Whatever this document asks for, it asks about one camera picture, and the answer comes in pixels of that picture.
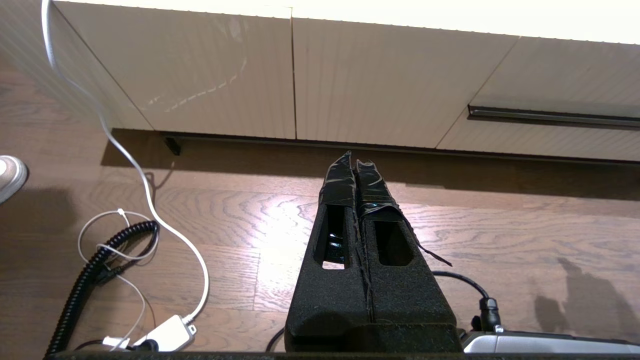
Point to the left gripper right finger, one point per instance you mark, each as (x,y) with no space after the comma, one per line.
(405,295)

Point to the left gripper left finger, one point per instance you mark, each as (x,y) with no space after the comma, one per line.
(325,300)

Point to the white shoe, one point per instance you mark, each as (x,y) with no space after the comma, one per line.
(11,175)

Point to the cream low cabinet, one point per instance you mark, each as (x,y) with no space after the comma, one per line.
(375,75)

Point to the scratched cream cabinet door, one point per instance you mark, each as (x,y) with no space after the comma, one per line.
(200,60)

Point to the plain cream cabinet door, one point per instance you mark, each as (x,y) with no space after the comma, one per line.
(375,85)

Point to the white power adapter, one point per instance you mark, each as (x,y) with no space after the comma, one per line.
(170,332)

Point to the cream ribbed drawer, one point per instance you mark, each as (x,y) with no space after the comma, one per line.
(550,80)

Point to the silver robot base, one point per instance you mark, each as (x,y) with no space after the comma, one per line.
(550,344)

